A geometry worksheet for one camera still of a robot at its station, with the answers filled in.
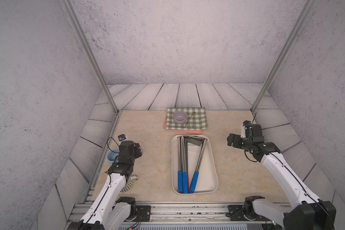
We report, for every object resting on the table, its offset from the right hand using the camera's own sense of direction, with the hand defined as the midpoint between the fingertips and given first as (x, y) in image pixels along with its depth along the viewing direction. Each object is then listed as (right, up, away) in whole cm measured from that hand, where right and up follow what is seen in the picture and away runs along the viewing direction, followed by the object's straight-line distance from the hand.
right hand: (236, 138), depth 81 cm
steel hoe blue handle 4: (-29, -24, -4) cm, 38 cm away
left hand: (-57, -5, +3) cm, 57 cm away
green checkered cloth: (-17, +12, +34) cm, 40 cm away
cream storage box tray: (-15, -25, +2) cm, 29 cm away
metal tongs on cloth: (-19, +17, +37) cm, 45 cm away
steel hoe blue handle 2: (-24, -23, -1) cm, 33 cm away
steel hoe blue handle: (-25, -26, -5) cm, 36 cm away
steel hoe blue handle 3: (-31, -22, -2) cm, 39 cm away
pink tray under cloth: (-25, +2, +26) cm, 36 cm away
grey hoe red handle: (-22, -3, +13) cm, 26 cm away
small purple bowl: (-31, +13, +31) cm, 46 cm away
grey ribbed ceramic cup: (-58, -22, -2) cm, 62 cm away
